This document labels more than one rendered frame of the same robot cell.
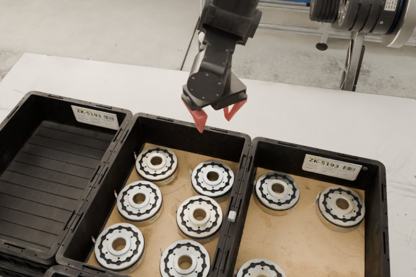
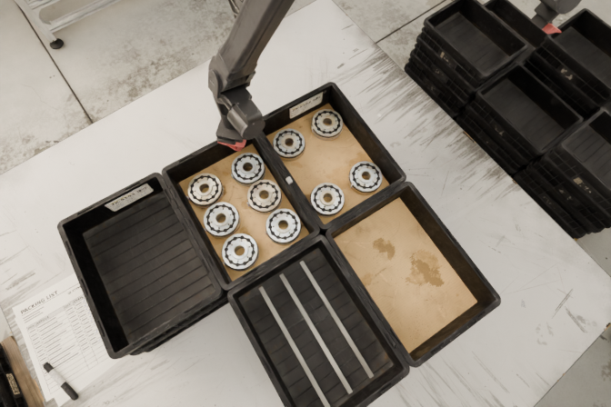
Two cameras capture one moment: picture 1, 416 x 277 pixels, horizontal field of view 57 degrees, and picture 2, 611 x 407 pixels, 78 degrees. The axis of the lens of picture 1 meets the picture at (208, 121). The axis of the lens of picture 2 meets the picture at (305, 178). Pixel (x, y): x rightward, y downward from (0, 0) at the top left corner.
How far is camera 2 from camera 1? 0.39 m
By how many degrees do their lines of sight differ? 33
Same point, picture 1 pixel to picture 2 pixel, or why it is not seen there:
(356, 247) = (349, 138)
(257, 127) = not seen: hidden behind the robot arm
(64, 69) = (19, 183)
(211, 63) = (252, 115)
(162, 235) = (253, 223)
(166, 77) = (118, 121)
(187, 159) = (217, 169)
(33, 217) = (165, 289)
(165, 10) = not seen: outside the picture
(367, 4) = not seen: outside the picture
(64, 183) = (158, 254)
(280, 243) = (315, 170)
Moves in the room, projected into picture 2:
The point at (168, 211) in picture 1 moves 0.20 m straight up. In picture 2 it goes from (241, 208) to (231, 185)
